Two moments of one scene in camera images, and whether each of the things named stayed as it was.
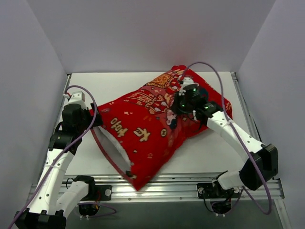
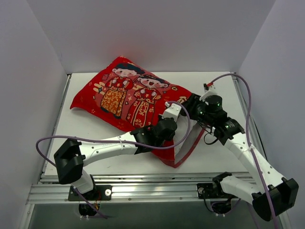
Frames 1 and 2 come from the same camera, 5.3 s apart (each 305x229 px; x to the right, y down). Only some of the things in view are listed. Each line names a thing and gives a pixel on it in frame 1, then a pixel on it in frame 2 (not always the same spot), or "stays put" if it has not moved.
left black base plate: (100, 192) stays put
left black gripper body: (94, 117) → (165, 126)
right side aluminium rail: (253, 130) stays put
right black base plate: (208, 191) stays put
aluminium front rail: (172, 188) stays put
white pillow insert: (116, 147) → (187, 131)
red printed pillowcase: (143, 124) → (125, 93)
